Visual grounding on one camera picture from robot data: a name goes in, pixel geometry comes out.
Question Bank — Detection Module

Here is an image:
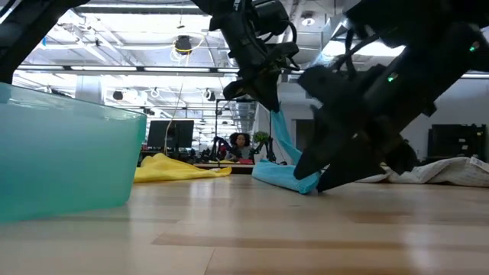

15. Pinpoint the black tube frame stand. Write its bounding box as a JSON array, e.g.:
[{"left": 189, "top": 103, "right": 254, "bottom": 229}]
[{"left": 214, "top": 98, "right": 256, "bottom": 154}]

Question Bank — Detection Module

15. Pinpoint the yellow microfiber towel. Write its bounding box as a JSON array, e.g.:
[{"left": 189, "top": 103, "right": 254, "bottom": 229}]
[{"left": 133, "top": 152, "right": 233, "bottom": 184}]

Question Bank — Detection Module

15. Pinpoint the black ceiling cord reel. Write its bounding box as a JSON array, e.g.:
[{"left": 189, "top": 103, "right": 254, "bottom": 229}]
[{"left": 174, "top": 34, "right": 194, "bottom": 55}]

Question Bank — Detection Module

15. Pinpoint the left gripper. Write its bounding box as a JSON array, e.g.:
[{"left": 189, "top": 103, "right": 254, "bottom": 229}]
[{"left": 222, "top": 22, "right": 302, "bottom": 113}]

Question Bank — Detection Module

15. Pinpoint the grey microfiber towel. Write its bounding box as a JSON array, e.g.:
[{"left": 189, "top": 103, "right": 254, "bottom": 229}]
[{"left": 357, "top": 155, "right": 489, "bottom": 189}]

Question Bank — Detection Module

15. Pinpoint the person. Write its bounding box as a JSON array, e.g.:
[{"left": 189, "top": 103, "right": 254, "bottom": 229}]
[{"left": 224, "top": 131, "right": 254, "bottom": 162}]

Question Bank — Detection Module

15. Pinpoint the yellow hanging cord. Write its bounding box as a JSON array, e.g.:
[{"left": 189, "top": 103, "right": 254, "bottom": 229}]
[{"left": 163, "top": 82, "right": 185, "bottom": 156}]

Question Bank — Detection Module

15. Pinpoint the translucent green plastic bin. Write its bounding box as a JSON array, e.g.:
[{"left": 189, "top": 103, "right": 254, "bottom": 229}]
[{"left": 0, "top": 82, "right": 148, "bottom": 224}]

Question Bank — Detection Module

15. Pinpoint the blue microfiber towel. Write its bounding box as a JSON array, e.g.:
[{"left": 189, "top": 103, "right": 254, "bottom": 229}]
[{"left": 251, "top": 109, "right": 322, "bottom": 195}]

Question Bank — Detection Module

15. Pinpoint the black shelf cabinet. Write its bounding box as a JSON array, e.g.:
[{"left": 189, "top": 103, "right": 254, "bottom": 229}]
[{"left": 427, "top": 123, "right": 487, "bottom": 162}]

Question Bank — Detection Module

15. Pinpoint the small green potted plant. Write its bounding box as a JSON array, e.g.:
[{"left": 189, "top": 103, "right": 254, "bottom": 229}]
[{"left": 252, "top": 131, "right": 270, "bottom": 146}]

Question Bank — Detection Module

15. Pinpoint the black monitor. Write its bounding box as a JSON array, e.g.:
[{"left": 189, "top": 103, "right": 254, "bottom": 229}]
[{"left": 146, "top": 119, "right": 196, "bottom": 150}]

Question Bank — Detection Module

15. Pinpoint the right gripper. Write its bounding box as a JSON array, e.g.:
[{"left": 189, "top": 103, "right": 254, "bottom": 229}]
[{"left": 293, "top": 63, "right": 437, "bottom": 193}]

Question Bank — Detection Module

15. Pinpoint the wooden background table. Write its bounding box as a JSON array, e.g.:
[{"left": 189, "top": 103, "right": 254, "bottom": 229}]
[{"left": 193, "top": 160, "right": 255, "bottom": 175}]

